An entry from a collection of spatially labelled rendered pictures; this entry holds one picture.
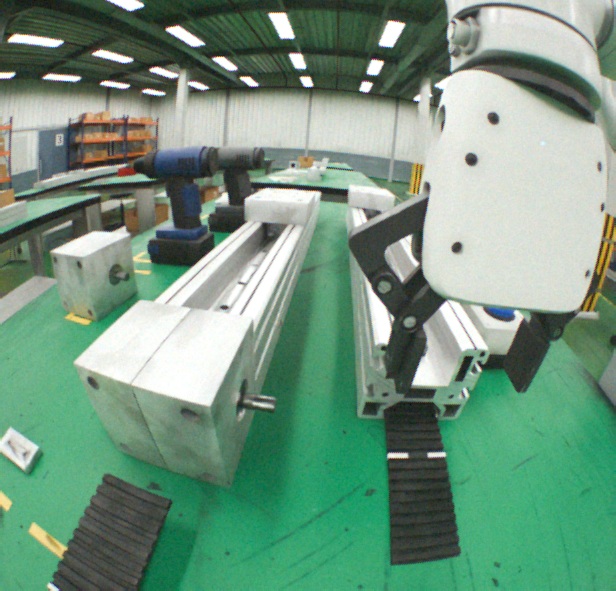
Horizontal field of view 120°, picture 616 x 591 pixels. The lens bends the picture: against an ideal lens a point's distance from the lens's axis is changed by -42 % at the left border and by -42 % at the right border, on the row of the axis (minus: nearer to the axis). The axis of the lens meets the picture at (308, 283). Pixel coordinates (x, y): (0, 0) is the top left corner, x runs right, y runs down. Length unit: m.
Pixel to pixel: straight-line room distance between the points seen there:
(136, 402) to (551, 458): 0.35
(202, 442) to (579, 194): 0.23
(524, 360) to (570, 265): 0.07
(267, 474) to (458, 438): 0.17
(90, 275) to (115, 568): 0.34
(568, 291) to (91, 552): 0.29
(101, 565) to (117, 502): 0.05
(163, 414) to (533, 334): 0.22
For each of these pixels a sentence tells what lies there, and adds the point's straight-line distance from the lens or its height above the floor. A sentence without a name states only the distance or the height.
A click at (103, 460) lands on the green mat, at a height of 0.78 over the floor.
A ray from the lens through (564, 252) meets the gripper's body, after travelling 0.15.
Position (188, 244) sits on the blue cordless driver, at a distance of 0.56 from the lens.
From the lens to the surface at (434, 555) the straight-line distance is 0.23.
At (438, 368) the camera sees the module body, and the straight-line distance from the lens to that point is 0.29.
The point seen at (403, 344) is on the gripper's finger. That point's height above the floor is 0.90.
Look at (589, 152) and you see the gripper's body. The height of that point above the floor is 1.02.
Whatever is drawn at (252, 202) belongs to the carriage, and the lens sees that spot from 0.53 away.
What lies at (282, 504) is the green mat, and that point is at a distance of 0.23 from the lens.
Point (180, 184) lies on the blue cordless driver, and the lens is 0.57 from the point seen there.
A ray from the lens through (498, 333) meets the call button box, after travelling 0.37.
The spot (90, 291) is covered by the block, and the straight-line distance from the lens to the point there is 0.43.
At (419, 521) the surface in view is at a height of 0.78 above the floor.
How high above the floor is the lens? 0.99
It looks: 24 degrees down
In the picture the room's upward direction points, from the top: 5 degrees clockwise
